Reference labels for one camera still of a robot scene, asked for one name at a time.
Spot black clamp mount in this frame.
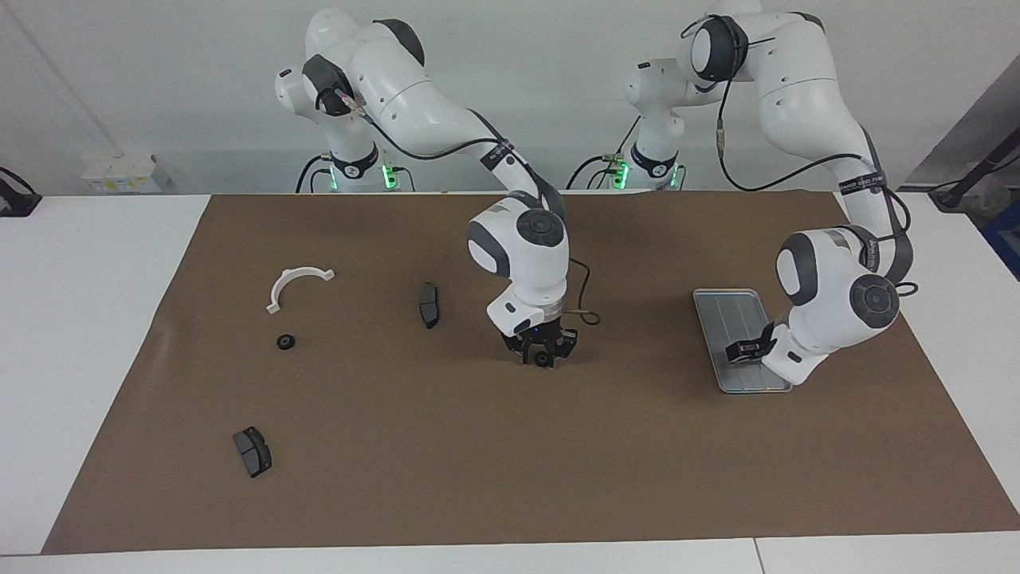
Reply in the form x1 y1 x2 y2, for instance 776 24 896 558
0 166 43 218

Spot silver metal tray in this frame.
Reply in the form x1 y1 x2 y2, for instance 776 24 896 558
692 289 794 395

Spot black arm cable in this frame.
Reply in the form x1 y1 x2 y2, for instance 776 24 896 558
684 14 919 300
315 80 602 326

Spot black stand pole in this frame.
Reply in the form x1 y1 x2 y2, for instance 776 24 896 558
928 128 1020 212

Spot brown table mat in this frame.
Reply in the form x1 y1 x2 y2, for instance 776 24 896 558
41 191 1020 555

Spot stacked dark brake pads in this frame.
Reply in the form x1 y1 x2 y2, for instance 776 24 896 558
233 427 273 479

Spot white curved plastic bracket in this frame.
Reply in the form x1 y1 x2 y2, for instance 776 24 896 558
266 267 336 315

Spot blue crate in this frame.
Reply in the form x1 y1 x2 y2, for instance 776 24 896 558
982 199 1020 281

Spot white box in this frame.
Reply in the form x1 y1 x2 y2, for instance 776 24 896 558
82 154 173 195

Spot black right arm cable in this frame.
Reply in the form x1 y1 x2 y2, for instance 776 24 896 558
315 80 602 326

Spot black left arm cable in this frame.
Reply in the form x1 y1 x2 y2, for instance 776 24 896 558
684 14 919 300

